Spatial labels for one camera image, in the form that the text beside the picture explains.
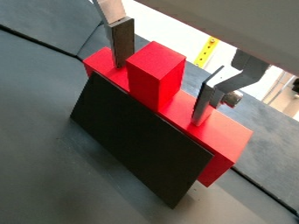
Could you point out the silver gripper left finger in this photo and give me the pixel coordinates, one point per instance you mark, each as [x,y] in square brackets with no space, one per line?
[120,29]

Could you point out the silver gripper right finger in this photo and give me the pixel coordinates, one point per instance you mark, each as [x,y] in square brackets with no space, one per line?
[222,91]

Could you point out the red E-shaped block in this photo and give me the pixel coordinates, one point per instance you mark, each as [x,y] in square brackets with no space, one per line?
[151,77]

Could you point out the yellow perforated metal bar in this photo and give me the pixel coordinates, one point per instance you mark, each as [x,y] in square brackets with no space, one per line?
[206,52]

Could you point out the black U-shaped holder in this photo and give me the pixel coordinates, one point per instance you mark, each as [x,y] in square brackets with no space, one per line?
[162,156]

